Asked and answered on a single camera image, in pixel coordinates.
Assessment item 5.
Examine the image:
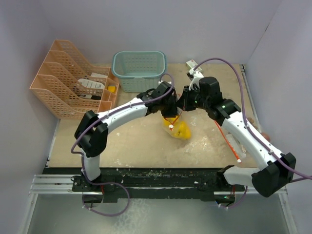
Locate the orange mesh file organizer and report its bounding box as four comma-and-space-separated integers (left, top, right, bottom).
30, 39, 119, 119

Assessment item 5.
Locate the yellow fake bell pepper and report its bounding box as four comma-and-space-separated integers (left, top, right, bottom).
163, 116, 180, 134

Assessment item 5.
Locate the aluminium rail frame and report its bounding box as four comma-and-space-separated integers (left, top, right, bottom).
18, 174, 74, 234

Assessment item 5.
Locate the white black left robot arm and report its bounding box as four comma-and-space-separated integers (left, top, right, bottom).
71, 81, 177, 191

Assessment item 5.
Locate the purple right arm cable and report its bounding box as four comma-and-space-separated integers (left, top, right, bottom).
194, 58, 312, 182

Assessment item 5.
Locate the clear zip bag red seal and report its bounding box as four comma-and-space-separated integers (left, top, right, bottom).
163, 108, 192, 140

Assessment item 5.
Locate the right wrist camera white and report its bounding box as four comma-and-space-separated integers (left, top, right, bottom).
187, 69, 204, 90

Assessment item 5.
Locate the small white green box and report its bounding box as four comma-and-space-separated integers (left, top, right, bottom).
186, 59, 203, 72

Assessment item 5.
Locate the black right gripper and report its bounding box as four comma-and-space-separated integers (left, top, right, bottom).
175, 85, 210, 112

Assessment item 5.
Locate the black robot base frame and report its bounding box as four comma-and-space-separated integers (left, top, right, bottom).
43, 168, 245, 203

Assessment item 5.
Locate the brown fake potato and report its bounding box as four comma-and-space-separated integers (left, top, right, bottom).
261, 132, 271, 141

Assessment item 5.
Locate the yellow fake fruit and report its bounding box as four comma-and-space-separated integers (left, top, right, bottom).
170, 121, 192, 140

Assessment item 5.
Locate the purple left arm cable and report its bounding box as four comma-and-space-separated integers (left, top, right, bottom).
70, 73, 175, 156

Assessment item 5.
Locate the small yellow item in organizer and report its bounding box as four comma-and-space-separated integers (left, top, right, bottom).
107, 85, 117, 93

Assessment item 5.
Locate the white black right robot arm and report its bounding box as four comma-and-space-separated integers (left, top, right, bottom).
176, 75, 296, 197

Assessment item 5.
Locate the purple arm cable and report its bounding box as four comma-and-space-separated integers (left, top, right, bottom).
70, 73, 175, 156
194, 58, 312, 182

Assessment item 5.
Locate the light blue plastic basket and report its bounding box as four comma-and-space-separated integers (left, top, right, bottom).
111, 51, 167, 93

